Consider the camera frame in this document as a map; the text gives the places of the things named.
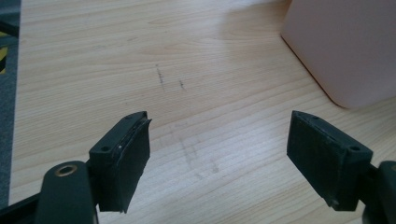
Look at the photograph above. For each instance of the pink storage box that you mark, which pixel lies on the pink storage box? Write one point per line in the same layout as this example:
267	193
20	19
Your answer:
348	49

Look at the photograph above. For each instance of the yellow black floor tape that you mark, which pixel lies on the yellow black floor tape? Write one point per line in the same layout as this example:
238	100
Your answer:
2	59

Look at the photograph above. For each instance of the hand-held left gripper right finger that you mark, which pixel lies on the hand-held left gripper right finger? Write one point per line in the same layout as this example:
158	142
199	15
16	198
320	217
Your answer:
323	161

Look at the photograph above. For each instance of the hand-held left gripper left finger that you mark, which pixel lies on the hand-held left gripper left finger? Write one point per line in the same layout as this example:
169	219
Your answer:
124	174

